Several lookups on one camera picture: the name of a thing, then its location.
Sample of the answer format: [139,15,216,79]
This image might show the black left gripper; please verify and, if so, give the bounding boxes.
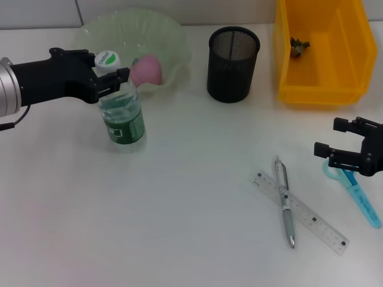
[10,47,131,105]

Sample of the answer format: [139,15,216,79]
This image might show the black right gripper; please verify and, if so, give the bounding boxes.
[313,117,383,178]

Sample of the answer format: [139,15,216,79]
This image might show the pink peach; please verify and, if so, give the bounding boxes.
[129,53,165,87]

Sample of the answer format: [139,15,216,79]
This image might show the light blue scissors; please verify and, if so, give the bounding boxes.
[322,160,382,230]

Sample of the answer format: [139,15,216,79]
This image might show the clear green-label water bottle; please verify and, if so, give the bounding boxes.
[94,50,147,153]

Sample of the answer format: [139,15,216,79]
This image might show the transparent plastic ruler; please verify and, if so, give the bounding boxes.
[250,169,350,257]

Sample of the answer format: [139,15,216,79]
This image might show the silver retractable pen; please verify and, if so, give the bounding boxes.
[273,155,297,249]

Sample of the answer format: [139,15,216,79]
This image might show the green plastic wrapper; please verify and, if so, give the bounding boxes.
[289,36,311,59]

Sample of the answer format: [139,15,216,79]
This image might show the translucent green fruit bowl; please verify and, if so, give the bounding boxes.
[55,8,192,104]

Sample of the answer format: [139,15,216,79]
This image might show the black mesh pen holder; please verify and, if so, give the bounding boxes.
[206,26,261,104]

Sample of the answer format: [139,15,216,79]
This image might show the yellow plastic bin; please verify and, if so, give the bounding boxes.
[272,0,378,105]

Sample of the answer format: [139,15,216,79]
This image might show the left arm cable with plug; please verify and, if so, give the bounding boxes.
[0,104,32,132]

